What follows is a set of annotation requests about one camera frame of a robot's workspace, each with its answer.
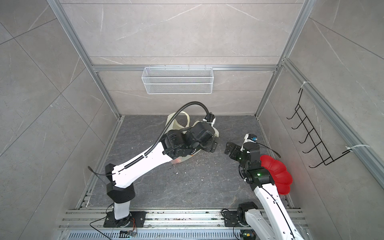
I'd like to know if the cream printed plastic bag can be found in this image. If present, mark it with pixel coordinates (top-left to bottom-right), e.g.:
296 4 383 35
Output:
165 111 220 164

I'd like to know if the red flower-shaped plate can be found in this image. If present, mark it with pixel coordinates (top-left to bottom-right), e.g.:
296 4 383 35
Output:
261 155 293 195

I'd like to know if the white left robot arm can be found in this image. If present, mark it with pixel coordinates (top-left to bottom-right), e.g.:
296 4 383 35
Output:
105 121 219 221

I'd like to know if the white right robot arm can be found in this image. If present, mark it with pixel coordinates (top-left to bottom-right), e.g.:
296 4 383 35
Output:
225 142 303 240

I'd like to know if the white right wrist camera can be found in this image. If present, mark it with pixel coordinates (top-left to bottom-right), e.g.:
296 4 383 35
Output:
241 134 258 151

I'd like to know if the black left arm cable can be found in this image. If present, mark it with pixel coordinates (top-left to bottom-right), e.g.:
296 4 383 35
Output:
143 101 211 157

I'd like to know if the white wire mesh basket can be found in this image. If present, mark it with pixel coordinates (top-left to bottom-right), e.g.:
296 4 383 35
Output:
142 66 214 95

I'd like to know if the black wire hook rack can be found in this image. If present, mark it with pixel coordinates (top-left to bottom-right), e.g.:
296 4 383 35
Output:
286 89 352 169

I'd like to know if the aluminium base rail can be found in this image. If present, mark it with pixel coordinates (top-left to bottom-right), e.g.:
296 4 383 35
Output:
58 208 310 240

